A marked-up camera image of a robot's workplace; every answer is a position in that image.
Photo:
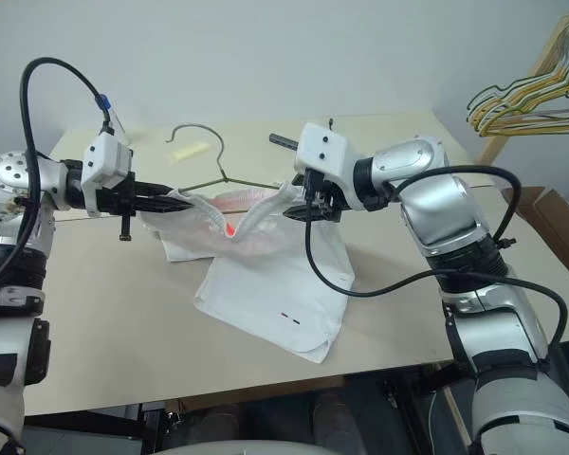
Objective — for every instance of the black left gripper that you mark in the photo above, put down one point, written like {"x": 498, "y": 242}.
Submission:
{"x": 118, "y": 199}

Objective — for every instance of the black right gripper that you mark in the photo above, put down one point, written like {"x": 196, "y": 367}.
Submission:
{"x": 324, "y": 199}

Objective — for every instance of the white garment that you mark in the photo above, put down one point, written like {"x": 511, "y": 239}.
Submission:
{"x": 265, "y": 294}

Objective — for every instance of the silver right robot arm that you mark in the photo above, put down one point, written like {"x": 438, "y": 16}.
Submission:
{"x": 455, "y": 204}

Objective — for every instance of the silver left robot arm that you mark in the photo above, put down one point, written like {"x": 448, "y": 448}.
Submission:
{"x": 14, "y": 175}

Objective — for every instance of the pale yellow flat piece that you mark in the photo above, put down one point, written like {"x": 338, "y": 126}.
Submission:
{"x": 189, "y": 151}

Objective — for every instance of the bunch of coloured hangers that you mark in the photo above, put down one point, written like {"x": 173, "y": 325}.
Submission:
{"x": 490, "y": 125}

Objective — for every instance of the rack of yellow hangers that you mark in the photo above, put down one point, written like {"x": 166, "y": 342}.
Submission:
{"x": 490, "y": 88}

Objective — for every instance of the brown cardboard box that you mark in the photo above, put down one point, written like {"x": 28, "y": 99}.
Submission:
{"x": 550, "y": 213}

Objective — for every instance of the grey robot torso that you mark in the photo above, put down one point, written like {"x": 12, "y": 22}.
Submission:
{"x": 246, "y": 449}

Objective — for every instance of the light wooden stick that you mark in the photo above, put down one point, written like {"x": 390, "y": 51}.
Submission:
{"x": 455, "y": 417}

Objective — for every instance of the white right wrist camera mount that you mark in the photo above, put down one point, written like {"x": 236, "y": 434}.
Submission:
{"x": 320, "y": 147}

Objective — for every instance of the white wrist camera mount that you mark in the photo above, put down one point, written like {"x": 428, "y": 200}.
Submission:
{"x": 106, "y": 158}
{"x": 320, "y": 147}

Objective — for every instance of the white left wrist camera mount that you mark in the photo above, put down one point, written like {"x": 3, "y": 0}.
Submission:
{"x": 106, "y": 158}

